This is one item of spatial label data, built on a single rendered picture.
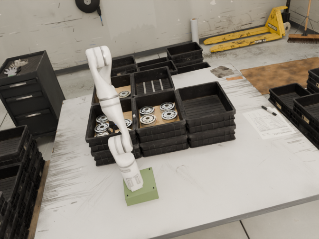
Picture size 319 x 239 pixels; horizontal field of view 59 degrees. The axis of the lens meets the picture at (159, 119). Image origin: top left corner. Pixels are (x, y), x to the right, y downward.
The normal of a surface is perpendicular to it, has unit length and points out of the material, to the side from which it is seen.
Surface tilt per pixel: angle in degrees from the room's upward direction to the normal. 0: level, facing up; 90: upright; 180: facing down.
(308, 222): 0
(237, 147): 0
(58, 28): 90
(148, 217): 0
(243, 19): 90
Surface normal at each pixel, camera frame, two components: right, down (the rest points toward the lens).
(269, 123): -0.15, -0.81
